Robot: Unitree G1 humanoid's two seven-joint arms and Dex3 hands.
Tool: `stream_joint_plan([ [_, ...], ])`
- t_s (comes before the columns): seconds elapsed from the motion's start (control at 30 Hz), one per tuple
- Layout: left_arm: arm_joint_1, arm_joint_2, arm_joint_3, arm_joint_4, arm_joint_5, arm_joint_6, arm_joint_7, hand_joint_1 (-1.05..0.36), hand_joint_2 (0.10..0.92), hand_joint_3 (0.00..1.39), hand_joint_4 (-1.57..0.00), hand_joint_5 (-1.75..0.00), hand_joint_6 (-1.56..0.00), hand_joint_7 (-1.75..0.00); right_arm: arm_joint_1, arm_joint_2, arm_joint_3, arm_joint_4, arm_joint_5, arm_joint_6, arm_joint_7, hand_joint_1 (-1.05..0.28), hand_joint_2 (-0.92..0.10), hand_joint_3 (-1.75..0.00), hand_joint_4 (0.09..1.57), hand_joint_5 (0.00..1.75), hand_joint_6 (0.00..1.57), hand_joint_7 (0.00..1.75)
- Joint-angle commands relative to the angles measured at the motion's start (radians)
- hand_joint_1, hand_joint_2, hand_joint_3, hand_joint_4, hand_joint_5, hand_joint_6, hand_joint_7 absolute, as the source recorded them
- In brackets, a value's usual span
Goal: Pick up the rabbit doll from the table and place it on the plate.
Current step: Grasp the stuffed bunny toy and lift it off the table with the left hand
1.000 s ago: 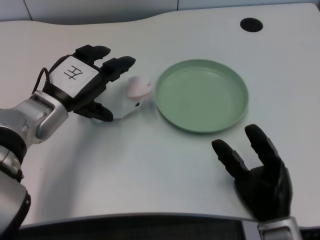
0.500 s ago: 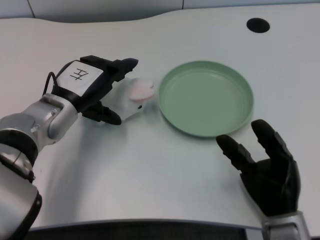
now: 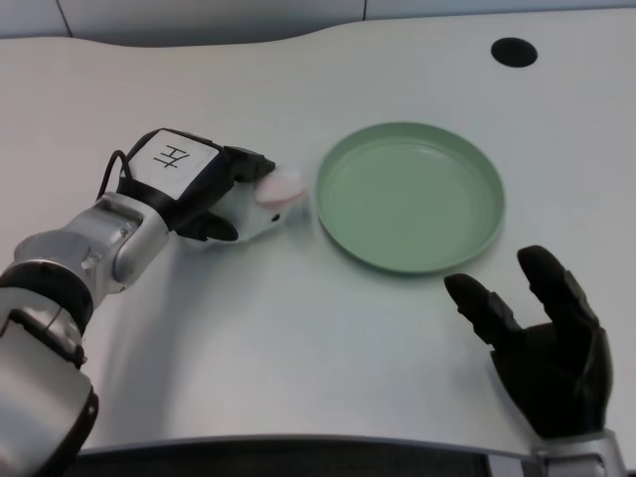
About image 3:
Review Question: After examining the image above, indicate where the black table cable hole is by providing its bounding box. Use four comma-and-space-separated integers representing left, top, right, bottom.
490, 37, 540, 68

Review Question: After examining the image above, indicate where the dark robot torso front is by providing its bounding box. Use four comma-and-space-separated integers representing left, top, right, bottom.
59, 434, 551, 477

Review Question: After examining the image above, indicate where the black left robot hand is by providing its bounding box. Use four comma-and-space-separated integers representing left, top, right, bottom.
115, 127, 277, 242

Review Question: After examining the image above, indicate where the white rabbit doll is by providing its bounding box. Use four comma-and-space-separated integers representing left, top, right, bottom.
222, 165, 308, 243

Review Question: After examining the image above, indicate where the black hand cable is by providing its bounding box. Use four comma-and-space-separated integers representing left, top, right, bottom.
95, 150, 133, 201

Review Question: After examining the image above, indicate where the green round plate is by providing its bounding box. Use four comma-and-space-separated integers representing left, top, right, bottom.
315, 120, 507, 276

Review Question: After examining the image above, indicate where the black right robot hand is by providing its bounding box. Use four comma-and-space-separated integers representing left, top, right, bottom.
443, 244, 613, 440

